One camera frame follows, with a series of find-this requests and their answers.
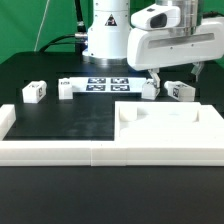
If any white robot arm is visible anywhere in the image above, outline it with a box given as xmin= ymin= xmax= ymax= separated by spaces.
xmin=83 ymin=0 xmax=224 ymax=86

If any white square tabletop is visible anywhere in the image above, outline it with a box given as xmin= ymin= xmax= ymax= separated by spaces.
xmin=114 ymin=101 xmax=224 ymax=141

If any white U-shaped obstacle fence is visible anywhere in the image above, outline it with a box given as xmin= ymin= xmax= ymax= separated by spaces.
xmin=0 ymin=104 xmax=224 ymax=166

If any green backdrop curtain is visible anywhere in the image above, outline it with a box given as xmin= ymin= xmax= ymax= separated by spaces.
xmin=0 ymin=0 xmax=224 ymax=70

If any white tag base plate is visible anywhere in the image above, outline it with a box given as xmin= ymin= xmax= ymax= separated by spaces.
xmin=69 ymin=77 xmax=146 ymax=93

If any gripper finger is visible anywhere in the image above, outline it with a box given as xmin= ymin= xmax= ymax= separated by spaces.
xmin=148 ymin=68 xmax=160 ymax=89
xmin=191 ymin=62 xmax=204 ymax=77

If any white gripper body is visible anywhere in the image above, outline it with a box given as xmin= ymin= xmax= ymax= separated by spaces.
xmin=127 ymin=5 xmax=224 ymax=71

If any white thin cable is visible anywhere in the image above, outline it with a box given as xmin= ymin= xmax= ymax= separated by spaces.
xmin=34 ymin=0 xmax=52 ymax=52

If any black cable bundle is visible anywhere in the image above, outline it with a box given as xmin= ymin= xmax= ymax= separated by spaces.
xmin=39 ymin=0 xmax=90 ymax=54

